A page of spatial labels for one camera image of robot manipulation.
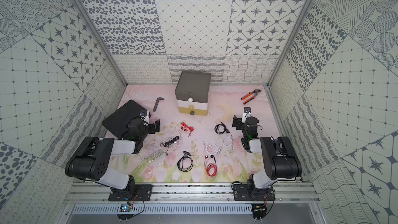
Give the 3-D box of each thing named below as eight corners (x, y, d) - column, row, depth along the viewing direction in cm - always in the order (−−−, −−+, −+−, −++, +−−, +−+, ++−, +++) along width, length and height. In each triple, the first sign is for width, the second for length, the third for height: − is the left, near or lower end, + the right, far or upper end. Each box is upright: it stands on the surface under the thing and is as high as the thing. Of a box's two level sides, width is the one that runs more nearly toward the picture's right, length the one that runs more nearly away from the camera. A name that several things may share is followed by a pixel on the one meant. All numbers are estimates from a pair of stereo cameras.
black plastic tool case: (103, 127, 98) (99, 123, 94) (132, 102, 111) (129, 98, 107) (122, 141, 92) (119, 137, 88) (150, 113, 105) (148, 108, 101)
